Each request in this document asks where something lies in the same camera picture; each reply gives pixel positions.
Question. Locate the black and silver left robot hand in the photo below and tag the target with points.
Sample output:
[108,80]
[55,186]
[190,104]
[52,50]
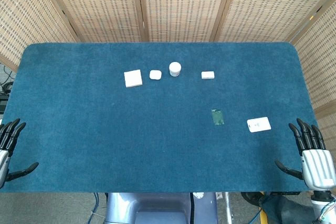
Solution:
[3,159]

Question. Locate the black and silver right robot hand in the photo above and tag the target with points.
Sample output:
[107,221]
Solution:
[317,167]

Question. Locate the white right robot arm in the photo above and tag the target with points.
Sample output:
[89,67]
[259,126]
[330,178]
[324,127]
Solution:
[321,203]

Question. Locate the small white rectangular box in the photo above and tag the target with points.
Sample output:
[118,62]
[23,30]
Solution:
[208,74]

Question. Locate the dark blue cloth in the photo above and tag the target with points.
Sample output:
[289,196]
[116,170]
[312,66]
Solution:
[286,209]

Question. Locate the white plastic card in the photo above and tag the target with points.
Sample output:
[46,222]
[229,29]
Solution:
[258,124]

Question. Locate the blue-grey robot torso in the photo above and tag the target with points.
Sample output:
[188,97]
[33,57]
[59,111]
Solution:
[147,208]

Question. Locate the white square box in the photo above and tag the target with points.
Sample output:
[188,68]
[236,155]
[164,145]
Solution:
[133,78]

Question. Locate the blue carpet table mat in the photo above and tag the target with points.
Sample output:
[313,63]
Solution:
[157,134]

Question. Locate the white round jar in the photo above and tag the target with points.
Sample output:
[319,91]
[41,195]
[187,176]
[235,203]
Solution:
[174,68]

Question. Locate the white earbud case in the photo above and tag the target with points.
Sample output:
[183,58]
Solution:
[155,74]

